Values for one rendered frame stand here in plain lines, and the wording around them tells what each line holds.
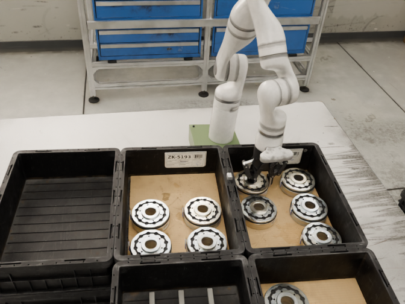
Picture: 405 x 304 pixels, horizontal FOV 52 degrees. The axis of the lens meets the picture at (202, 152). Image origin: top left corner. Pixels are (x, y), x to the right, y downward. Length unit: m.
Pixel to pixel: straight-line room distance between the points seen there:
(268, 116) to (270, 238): 0.33
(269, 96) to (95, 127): 0.89
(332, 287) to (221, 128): 0.67
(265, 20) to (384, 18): 3.61
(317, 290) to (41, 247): 0.70
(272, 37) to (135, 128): 0.83
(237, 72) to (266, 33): 0.35
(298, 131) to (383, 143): 1.43
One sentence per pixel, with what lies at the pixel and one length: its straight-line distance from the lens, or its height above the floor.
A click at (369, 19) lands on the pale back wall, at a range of 4.53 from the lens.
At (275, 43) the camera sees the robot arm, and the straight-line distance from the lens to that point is 1.05.
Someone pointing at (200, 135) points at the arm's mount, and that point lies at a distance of 1.55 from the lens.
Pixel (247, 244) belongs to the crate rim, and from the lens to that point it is 1.00.
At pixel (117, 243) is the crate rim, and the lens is 0.99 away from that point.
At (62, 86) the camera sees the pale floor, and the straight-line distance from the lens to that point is 3.43.
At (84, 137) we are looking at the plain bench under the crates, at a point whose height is 0.70.
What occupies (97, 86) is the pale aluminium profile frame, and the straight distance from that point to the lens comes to 3.13.
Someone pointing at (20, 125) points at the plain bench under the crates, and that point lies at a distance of 1.81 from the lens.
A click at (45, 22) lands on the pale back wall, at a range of 3.91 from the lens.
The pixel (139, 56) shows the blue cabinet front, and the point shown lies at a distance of 3.05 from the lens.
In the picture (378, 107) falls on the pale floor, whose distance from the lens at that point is 3.51.
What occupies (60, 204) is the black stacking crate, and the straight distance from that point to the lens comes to 1.24.
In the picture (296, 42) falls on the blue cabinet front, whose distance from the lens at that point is 3.26.
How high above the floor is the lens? 1.70
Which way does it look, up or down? 39 degrees down
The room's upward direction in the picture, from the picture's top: 4 degrees clockwise
